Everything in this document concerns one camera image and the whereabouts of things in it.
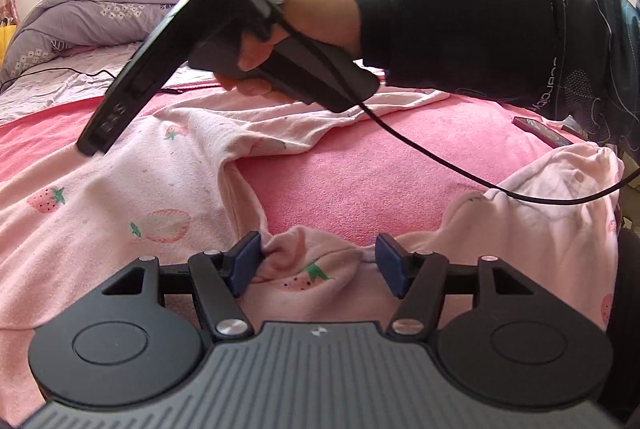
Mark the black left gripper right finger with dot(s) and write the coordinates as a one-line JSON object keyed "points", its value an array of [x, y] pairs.
{"points": [[501, 297]]}

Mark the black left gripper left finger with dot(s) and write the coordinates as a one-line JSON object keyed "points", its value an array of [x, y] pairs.
{"points": [[215, 280]]}

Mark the pink strawberry print garment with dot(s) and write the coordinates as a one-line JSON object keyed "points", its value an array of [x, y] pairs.
{"points": [[310, 275]]}

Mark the black sleeved right forearm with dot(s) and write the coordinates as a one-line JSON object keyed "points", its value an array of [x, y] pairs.
{"points": [[560, 58]]}

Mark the pink terry bed blanket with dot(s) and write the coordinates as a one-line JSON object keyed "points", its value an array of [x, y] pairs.
{"points": [[192, 175]]}

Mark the lilac floral duvet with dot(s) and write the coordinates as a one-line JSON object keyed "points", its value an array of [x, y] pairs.
{"points": [[55, 26]]}

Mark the grey wrinkled bed sheet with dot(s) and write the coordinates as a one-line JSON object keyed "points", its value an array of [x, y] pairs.
{"points": [[88, 75]]}

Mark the dark smartphone on bed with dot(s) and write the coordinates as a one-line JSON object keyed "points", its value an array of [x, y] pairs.
{"points": [[541, 131]]}

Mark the yellow shopping bag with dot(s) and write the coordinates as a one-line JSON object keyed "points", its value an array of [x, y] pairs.
{"points": [[7, 30]]}

